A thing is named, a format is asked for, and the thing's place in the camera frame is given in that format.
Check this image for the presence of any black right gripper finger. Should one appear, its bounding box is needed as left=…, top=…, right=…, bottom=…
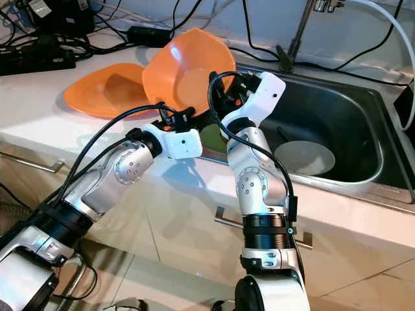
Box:
left=219, top=76, right=237, bottom=116

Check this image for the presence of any orange plastic bowl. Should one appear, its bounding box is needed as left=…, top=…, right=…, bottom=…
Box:
left=141, top=28, right=236, bottom=119

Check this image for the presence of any beige kitchen cabinet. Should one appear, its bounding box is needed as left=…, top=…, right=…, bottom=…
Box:
left=0, top=143, right=415, bottom=311

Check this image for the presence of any green plate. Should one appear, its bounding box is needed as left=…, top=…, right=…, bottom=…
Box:
left=198, top=123, right=228, bottom=153

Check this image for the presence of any orange plastic plate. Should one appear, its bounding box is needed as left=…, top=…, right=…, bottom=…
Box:
left=63, top=65, right=156, bottom=120

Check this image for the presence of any black power adapter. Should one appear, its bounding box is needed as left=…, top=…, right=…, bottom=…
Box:
left=126, top=26, right=171, bottom=47

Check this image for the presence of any pale grey plate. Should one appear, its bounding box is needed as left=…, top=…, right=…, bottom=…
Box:
left=274, top=141, right=336, bottom=177

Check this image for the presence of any stainless steel sink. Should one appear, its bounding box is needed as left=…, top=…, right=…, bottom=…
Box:
left=201, top=62, right=415, bottom=205

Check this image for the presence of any chrome water valve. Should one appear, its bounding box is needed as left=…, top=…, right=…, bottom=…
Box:
left=313, top=0, right=346, bottom=12

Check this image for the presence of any black power strip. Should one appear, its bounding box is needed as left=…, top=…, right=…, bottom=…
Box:
left=0, top=44, right=77, bottom=75

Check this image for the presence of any black electronics box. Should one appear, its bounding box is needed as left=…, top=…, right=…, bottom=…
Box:
left=25, top=0, right=95, bottom=36

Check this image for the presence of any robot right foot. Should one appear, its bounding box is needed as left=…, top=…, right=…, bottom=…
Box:
left=211, top=299, right=241, bottom=311

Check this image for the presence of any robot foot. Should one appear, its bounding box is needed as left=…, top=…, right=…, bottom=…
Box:
left=104, top=298, right=143, bottom=311
left=211, top=299, right=241, bottom=311

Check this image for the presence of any black floor fan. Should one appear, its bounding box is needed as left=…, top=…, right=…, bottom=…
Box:
left=0, top=204, right=33, bottom=240

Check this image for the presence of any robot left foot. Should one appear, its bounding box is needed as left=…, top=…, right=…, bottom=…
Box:
left=104, top=298, right=143, bottom=311

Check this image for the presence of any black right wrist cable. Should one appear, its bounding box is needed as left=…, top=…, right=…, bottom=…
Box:
left=207, top=70, right=299, bottom=224

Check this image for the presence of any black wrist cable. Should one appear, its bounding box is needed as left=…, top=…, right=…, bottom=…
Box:
left=52, top=104, right=185, bottom=208
left=207, top=70, right=299, bottom=224

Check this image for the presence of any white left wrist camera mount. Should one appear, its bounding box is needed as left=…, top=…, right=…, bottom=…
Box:
left=148, top=123, right=202, bottom=160

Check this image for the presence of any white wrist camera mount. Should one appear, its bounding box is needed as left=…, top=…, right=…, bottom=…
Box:
left=224, top=71, right=287, bottom=130
left=148, top=123, right=202, bottom=160

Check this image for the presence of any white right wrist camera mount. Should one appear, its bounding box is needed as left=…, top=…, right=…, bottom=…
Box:
left=224, top=71, right=287, bottom=130

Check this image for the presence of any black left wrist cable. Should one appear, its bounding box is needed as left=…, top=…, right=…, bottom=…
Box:
left=52, top=104, right=185, bottom=208

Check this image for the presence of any white water hose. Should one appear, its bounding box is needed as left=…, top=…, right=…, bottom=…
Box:
left=347, top=0, right=415, bottom=104

